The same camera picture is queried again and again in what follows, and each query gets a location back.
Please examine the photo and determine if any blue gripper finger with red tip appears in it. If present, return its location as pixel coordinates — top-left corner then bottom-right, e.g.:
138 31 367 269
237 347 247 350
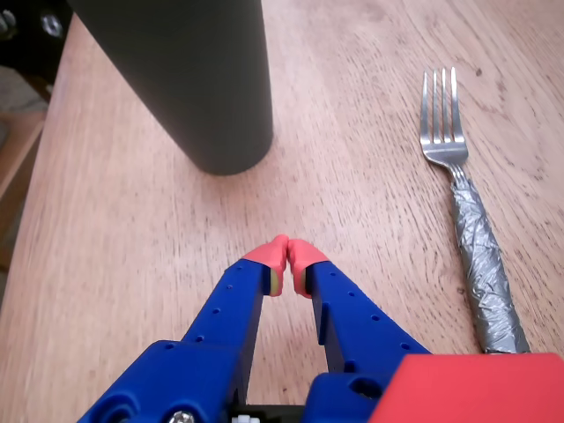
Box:
77 234 290 423
287 239 432 423

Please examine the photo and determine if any gray cylindrical glass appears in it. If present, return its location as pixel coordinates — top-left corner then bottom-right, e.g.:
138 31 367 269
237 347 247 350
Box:
65 0 275 176

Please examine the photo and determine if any metal fork gray taped handle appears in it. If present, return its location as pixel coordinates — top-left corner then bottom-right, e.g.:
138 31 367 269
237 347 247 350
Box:
419 67 532 356

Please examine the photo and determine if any black bolted bracket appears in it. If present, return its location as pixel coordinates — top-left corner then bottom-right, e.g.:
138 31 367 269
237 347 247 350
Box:
0 0 74 89

